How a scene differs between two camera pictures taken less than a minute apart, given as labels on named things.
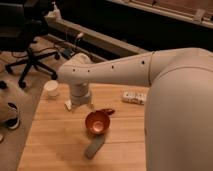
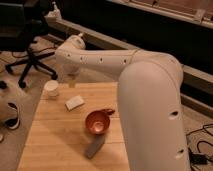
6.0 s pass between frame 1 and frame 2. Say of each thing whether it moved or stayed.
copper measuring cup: stayed
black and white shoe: stayed
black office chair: stayed
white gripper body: moved
